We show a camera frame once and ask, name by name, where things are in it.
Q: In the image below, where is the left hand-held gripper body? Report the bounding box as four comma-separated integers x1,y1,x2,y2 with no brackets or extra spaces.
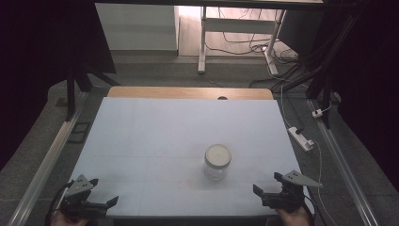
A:
59,174,109,219

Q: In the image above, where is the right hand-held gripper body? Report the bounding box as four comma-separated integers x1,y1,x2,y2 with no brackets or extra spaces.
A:
262,169,324,214

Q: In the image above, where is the clear glass jar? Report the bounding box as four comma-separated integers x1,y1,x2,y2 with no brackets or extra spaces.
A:
202,143,232,182

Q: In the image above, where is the white jar lid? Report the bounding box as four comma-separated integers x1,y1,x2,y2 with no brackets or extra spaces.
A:
204,143,232,168

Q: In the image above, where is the person's right hand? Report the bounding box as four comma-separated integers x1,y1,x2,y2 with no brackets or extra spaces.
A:
275,205,313,226

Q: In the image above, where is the person's left hand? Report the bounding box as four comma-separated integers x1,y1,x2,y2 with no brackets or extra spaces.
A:
50,209,92,226

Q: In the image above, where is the white power strip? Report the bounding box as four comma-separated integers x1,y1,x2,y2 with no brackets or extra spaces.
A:
287,125,315,153

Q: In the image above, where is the black metal stand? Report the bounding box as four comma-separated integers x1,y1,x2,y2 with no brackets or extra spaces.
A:
64,62,122,122
272,0,371,130

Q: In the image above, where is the white table cover sheet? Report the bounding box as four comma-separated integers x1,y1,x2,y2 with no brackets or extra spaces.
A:
67,96,310,218

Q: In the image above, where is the wooden table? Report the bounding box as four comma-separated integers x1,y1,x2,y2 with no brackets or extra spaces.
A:
106,86,275,102

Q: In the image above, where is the black curtain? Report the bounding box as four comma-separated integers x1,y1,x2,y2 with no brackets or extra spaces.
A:
0,0,117,172
313,0,399,193

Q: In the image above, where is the white cabinet panel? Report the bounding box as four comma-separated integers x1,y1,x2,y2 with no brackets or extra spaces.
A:
94,3,181,52

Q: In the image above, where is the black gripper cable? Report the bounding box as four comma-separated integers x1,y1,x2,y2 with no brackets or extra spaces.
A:
44,180,75,226
302,194,316,226

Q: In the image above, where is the aluminium floor rail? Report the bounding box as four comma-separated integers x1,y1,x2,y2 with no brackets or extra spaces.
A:
306,98,380,226
6,90,90,226

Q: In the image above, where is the long white cable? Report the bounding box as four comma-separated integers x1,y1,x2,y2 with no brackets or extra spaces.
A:
309,137,339,226

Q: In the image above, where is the small black floor frame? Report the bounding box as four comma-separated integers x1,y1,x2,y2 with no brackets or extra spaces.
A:
67,121,92,145

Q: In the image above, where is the tangle of black floor cables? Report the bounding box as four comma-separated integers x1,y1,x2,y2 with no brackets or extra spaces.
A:
205,8,303,65

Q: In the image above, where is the white desk frame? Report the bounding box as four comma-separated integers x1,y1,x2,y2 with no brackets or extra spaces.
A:
197,6,288,76

